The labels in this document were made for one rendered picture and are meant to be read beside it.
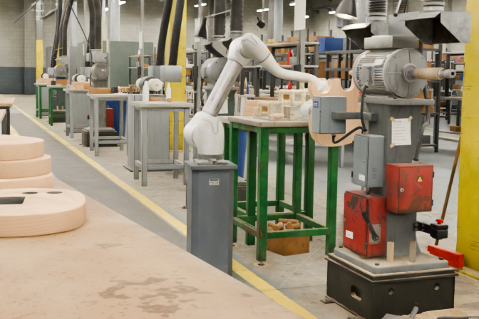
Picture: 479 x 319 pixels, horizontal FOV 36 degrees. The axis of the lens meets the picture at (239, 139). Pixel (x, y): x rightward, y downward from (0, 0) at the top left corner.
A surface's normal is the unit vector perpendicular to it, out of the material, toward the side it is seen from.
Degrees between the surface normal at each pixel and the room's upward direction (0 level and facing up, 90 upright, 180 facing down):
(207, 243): 90
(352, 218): 90
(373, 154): 90
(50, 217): 90
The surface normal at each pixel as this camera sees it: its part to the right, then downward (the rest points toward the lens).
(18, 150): 0.72, 0.07
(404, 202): 0.35, 0.09
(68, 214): 0.87, 0.06
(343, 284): -0.94, 0.01
